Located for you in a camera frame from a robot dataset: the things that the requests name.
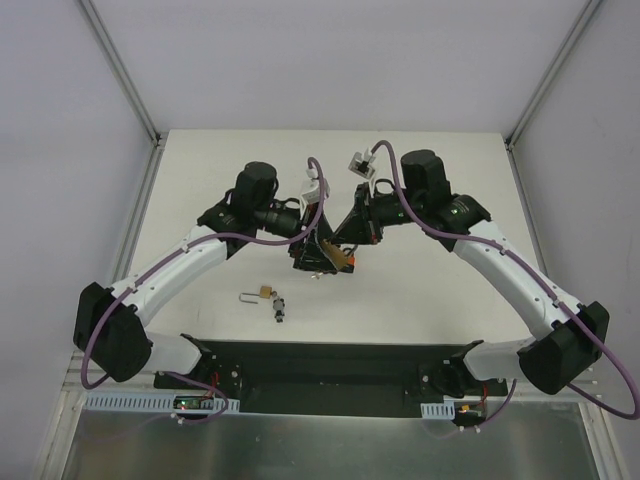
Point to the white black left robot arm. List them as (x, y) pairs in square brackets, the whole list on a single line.
[(111, 327)]

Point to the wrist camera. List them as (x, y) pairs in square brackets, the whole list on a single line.
[(362, 164), (310, 189)]

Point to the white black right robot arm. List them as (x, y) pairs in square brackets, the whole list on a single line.
[(562, 329)]

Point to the large brass padlock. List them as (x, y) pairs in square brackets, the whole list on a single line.
[(337, 255)]

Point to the white cable duct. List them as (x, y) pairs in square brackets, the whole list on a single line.
[(438, 411), (159, 403)]

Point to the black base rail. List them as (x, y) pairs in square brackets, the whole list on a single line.
[(358, 380)]

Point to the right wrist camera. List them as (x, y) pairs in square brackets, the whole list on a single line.
[(362, 164)]

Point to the left white cable duct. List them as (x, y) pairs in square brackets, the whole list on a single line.
[(159, 403)]

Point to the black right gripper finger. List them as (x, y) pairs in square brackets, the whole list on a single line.
[(351, 226), (366, 237)]

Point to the left aluminium frame post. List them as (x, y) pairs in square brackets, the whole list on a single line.
[(120, 72)]

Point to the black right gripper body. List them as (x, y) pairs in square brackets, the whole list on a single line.
[(363, 215)]

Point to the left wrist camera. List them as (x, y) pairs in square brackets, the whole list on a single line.
[(310, 189)]

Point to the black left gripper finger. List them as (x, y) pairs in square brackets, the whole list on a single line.
[(328, 236), (307, 255)]

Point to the right white cable duct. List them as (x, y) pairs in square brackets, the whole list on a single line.
[(438, 411)]

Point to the aluminium frame post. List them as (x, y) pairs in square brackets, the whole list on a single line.
[(120, 72), (578, 29)]

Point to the small brass padlock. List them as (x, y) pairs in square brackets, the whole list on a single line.
[(264, 292)]

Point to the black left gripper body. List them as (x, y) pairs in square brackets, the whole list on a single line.
[(306, 239)]

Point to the panda keychain charm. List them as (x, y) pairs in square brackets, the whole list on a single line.
[(278, 305)]

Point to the right aluminium frame post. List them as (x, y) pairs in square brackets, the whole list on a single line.
[(578, 29)]

